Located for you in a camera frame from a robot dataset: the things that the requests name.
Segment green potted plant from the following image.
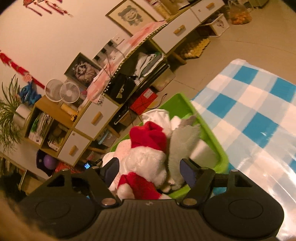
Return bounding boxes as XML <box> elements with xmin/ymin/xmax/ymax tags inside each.
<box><xmin>1</xmin><ymin>75</ymin><xmax>25</xmax><ymax>154</ymax></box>

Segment white cloth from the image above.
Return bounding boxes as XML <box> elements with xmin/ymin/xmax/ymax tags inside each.
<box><xmin>141</xmin><ymin>109</ymin><xmax>181</xmax><ymax>138</ymax></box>

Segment blue white checkered tablecloth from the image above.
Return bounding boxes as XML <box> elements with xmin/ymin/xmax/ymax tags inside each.
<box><xmin>192</xmin><ymin>59</ymin><xmax>295</xmax><ymax>240</ymax></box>

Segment red wall decoration string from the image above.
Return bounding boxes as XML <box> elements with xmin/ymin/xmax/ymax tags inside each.
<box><xmin>0</xmin><ymin>49</ymin><xmax>46</xmax><ymax>90</ymax></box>

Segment purple ball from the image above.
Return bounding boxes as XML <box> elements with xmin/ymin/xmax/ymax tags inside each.
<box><xmin>43</xmin><ymin>154</ymin><xmax>59</xmax><ymax>170</ymax></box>

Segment egg tray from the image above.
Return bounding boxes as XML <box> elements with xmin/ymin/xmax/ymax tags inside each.
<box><xmin>180</xmin><ymin>38</ymin><xmax>210</xmax><ymax>60</ymax></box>

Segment bag of oranges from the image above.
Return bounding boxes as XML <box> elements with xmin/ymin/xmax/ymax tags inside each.
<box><xmin>228</xmin><ymin>1</ymin><xmax>252</xmax><ymax>25</ymax></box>

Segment blue stitch plush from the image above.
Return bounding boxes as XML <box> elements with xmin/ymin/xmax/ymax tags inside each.
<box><xmin>19</xmin><ymin>82</ymin><xmax>42</xmax><ymax>106</ymax></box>

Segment framed cat picture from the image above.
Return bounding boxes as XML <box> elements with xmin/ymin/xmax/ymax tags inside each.
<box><xmin>64</xmin><ymin>53</ymin><xmax>101</xmax><ymax>88</ymax></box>

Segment red cardboard box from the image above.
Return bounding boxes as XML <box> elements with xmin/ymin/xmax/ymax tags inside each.
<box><xmin>130</xmin><ymin>88</ymin><xmax>158</xmax><ymax>115</ymax></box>

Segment white foam block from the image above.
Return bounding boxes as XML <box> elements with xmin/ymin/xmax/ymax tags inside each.
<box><xmin>189</xmin><ymin>139</ymin><xmax>218</xmax><ymax>169</ymax></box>

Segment wooden white drawer cabinet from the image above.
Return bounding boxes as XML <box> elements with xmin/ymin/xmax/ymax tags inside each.
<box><xmin>25</xmin><ymin>1</ymin><xmax>224</xmax><ymax>166</ymax></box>

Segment grey plush cloth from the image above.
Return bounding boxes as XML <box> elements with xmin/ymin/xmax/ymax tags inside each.
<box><xmin>168</xmin><ymin>115</ymin><xmax>200</xmax><ymax>191</ymax></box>

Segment santa plush toy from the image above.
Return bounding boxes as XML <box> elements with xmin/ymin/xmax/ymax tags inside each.
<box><xmin>103</xmin><ymin>121</ymin><xmax>170</xmax><ymax>200</ymax></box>

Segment black bag on shelf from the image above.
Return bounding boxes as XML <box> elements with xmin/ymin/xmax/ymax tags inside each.
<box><xmin>105</xmin><ymin>73</ymin><xmax>137</xmax><ymax>104</ymax></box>

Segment framed cartoon girl picture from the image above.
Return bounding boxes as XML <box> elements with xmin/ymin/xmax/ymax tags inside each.
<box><xmin>105</xmin><ymin>0</ymin><xmax>156</xmax><ymax>36</ymax></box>

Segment pink table runner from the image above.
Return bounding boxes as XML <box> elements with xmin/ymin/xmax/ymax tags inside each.
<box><xmin>87</xmin><ymin>21</ymin><xmax>168</xmax><ymax>103</ymax></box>

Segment white desk fan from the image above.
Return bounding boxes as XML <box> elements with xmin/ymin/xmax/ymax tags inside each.
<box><xmin>45</xmin><ymin>79</ymin><xmax>63</xmax><ymax>102</ymax></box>
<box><xmin>59</xmin><ymin>82</ymin><xmax>80</xmax><ymax>104</ymax></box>

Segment white storage box with sticker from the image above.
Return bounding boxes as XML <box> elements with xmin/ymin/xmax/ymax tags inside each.
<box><xmin>207</xmin><ymin>14</ymin><xmax>230</xmax><ymax>37</ymax></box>

